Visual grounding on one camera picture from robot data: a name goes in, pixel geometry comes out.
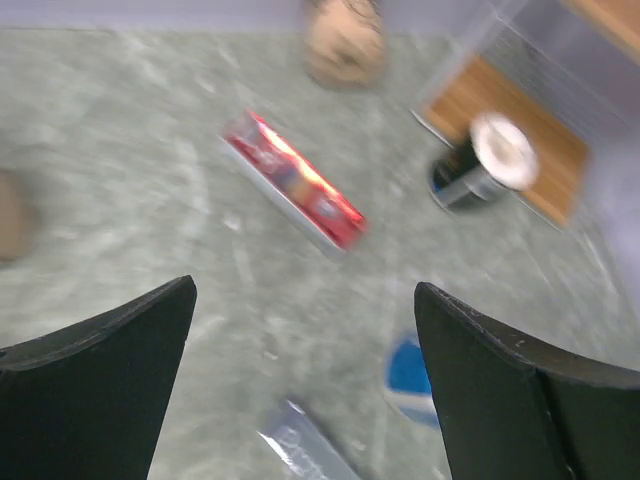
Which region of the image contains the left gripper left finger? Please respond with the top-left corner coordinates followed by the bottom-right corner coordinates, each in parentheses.
top-left (1, 276), bottom-right (197, 479)

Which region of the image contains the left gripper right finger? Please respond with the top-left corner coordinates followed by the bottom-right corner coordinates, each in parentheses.
top-left (414, 282), bottom-right (639, 480)

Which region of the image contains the blue clear-wrapped paper roll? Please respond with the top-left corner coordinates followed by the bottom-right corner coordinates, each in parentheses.
top-left (383, 332), bottom-right (439, 428)

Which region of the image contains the bottom wooden shelf board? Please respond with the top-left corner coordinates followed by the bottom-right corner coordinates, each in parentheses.
top-left (414, 54), bottom-right (590, 227)

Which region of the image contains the wooden shelf board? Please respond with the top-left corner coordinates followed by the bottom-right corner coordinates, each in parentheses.
top-left (561, 0), bottom-right (640, 64)
top-left (414, 54), bottom-right (590, 227)

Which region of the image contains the middle wooden shelf board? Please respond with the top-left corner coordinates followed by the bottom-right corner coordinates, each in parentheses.
top-left (561, 0), bottom-right (640, 64)

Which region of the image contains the brown wrapped paper roll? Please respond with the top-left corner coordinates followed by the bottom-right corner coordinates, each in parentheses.
top-left (1, 169), bottom-right (37, 263)

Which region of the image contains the silver toothpaste box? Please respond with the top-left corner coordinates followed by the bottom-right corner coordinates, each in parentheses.
top-left (257, 399), bottom-right (360, 480)

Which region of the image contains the black wrapped paper roll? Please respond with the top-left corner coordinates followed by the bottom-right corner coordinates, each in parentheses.
top-left (428, 112), bottom-right (539, 211)

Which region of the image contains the red toothpaste box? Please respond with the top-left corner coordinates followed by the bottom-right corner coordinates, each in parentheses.
top-left (221, 110), bottom-right (368, 255)

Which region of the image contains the brown roll with bear print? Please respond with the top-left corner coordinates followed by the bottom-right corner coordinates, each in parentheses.
top-left (304, 0), bottom-right (387, 89)

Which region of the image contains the white wire shelf rack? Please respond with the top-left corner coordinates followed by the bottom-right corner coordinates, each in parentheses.
top-left (413, 1), bottom-right (639, 290)

